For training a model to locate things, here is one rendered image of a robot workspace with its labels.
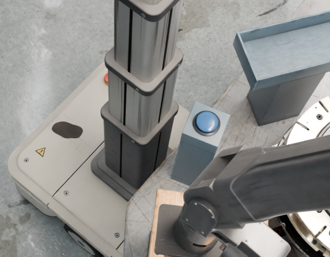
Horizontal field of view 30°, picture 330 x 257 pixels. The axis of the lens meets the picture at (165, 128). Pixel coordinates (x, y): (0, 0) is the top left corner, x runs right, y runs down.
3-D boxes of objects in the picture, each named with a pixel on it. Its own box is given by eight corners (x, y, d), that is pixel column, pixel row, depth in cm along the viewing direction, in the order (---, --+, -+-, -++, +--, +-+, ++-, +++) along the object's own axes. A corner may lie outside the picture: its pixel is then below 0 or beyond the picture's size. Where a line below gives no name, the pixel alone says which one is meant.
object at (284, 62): (311, 74, 147) (353, 4, 121) (329, 113, 144) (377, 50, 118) (214, 98, 143) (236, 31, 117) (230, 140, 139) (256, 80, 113)
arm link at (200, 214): (238, 143, 67) (192, 197, 62) (325, 210, 65) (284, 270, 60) (210, 190, 77) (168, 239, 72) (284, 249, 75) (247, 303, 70)
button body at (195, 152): (211, 162, 136) (230, 114, 113) (200, 190, 134) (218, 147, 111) (182, 151, 137) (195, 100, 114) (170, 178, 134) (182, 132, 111)
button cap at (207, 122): (220, 118, 113) (221, 116, 112) (213, 136, 111) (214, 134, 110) (200, 109, 113) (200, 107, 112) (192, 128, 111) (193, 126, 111)
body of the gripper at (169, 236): (231, 264, 80) (243, 253, 73) (153, 255, 79) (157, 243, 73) (234, 215, 82) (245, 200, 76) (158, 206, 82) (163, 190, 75)
